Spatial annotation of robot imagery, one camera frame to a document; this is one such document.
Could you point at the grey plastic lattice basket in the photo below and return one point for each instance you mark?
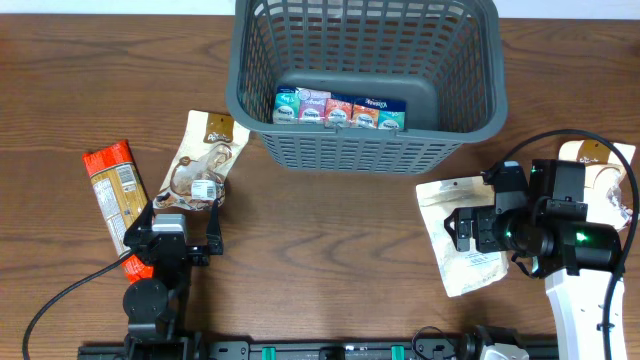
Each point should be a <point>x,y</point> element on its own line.
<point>442,58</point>

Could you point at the beige dried mushroom pouch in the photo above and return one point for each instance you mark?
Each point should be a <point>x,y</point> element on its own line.
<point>196,177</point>

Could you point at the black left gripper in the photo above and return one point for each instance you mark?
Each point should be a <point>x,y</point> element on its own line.
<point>201,257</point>

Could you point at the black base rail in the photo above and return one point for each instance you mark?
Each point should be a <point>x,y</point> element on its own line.
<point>536,347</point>

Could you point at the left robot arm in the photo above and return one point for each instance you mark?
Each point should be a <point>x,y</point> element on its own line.
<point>156,306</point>

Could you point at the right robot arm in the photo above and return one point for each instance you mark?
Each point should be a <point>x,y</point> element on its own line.
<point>543,216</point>

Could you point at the orange spaghetti package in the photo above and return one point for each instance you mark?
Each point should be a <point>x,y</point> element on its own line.
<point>118,189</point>

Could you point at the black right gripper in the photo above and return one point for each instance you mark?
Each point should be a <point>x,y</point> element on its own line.
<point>483,217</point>

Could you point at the Kleenex tissue multipack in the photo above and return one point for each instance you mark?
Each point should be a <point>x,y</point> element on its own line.
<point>304,106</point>

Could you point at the beige pouch white contents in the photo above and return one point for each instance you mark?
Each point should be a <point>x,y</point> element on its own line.
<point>604,173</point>

